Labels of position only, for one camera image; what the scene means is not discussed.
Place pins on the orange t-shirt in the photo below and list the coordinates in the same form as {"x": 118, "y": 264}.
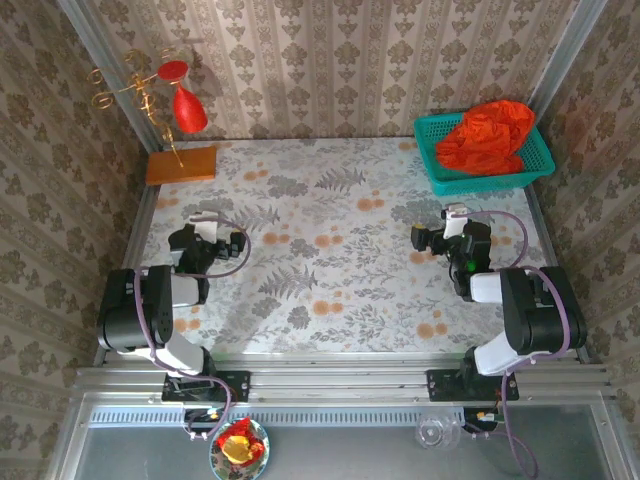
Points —
{"x": 480, "y": 145}

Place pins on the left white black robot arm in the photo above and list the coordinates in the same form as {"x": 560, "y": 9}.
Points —
{"x": 130, "y": 310}

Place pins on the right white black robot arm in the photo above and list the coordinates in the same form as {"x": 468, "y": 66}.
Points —
{"x": 540, "y": 310}

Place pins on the teal plastic basket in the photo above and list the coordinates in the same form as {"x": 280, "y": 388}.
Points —
{"x": 470, "y": 185}

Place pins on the floral table mat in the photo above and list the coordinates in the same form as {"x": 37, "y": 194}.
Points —
{"x": 325, "y": 300}

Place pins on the red goblet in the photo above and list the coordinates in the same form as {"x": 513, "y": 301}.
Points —
{"x": 189, "y": 112}

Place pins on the black board yellow plug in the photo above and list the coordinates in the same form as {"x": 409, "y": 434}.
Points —
{"x": 482, "y": 417}
{"x": 202, "y": 416}

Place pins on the clear plastic glass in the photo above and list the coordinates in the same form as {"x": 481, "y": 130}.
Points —
{"x": 432, "y": 432}

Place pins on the red foil wrapper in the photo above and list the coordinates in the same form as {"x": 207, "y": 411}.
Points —
{"x": 256, "y": 440}

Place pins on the yellow crumpled wrapper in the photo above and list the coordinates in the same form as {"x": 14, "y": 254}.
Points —
{"x": 236, "y": 449}

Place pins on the floral patterned plate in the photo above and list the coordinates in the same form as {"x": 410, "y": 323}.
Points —
{"x": 258, "y": 466}

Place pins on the grey metal panel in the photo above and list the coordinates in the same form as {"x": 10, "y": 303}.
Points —
{"x": 350, "y": 452}

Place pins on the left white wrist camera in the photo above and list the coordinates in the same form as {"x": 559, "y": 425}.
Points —
{"x": 206, "y": 227}

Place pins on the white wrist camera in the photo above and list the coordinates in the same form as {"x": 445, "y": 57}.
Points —
{"x": 456, "y": 220}
{"x": 206, "y": 227}

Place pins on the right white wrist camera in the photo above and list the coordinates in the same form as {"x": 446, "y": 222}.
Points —
{"x": 456, "y": 220}

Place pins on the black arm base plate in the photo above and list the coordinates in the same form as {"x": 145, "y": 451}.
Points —
{"x": 240, "y": 385}
{"x": 437, "y": 385}

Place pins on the aluminium cross rail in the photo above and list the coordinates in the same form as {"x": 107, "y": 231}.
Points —
{"x": 340, "y": 385}

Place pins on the aluminium corner post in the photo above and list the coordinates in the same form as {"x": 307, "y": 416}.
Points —
{"x": 568, "y": 50}
{"x": 88, "y": 30}

